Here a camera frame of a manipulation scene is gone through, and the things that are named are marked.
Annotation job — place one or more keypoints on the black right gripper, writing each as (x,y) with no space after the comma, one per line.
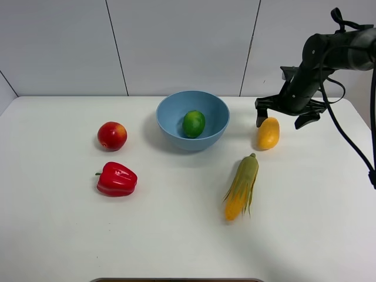
(295,97)

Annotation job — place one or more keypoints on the yellow mango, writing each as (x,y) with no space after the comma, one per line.
(268,134)

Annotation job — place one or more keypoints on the green lime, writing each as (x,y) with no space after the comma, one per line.
(193,124)

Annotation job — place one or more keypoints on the red apple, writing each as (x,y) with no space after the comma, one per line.
(112,136)

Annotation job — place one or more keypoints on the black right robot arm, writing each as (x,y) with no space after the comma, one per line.
(322,55)

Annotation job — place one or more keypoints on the blue plastic bowl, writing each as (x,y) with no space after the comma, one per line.
(172,109)

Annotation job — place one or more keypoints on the corn cob with husk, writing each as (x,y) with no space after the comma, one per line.
(239,197)

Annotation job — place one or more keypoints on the red bell pepper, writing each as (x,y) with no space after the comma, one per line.
(116,180)

